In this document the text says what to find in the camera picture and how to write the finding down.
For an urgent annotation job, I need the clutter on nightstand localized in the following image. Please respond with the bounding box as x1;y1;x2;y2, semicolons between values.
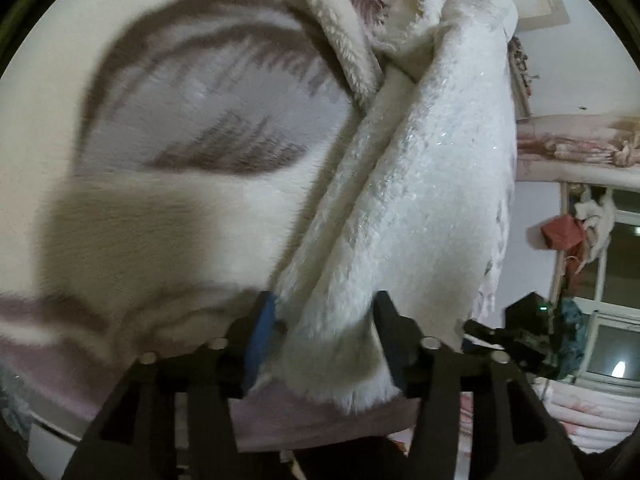
508;37;532;120

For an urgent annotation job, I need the pink floral curtain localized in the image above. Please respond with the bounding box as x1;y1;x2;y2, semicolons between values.
518;113;639;191

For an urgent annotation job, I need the white plush garment on sill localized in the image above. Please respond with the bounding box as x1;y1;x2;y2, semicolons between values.
575;186;616;263

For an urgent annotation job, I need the pink folded bedding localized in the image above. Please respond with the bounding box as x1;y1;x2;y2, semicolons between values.
459;376;640;453

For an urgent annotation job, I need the floral plush bed blanket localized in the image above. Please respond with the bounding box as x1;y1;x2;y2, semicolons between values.
0;0;516;453

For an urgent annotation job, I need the blue garment on sill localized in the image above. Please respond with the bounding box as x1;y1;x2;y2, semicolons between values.
554;298;588;380

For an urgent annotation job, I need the white knit cardigan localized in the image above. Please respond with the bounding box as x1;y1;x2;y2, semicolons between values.
260;0;516;412

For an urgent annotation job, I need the red garment on sill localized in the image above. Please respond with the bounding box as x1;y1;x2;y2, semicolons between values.
540;214;587;294

